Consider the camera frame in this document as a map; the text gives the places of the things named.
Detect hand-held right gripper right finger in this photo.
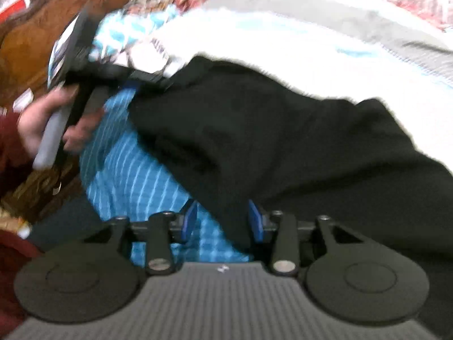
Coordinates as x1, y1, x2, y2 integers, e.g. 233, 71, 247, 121
247, 199, 362, 276

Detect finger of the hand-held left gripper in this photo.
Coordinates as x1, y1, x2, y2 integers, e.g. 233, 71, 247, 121
101, 63, 178, 91

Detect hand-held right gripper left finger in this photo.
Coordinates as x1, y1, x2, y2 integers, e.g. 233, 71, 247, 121
88, 200, 199, 276

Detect black pants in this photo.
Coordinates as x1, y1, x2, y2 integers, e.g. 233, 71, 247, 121
128, 54, 453, 339

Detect person's left hand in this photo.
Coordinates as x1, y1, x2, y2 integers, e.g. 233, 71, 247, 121
17, 86, 107, 154

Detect carved wooden headboard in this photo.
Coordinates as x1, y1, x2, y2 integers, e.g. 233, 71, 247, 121
0, 0, 149, 114

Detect blue white printed cloth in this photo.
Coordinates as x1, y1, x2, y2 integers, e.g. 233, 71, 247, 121
48, 9, 185, 78

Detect blue checked cloth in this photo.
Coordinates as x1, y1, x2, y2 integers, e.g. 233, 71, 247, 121
78, 88, 256, 268

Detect patterned bed quilt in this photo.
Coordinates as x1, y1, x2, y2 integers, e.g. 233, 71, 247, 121
149, 0, 453, 174

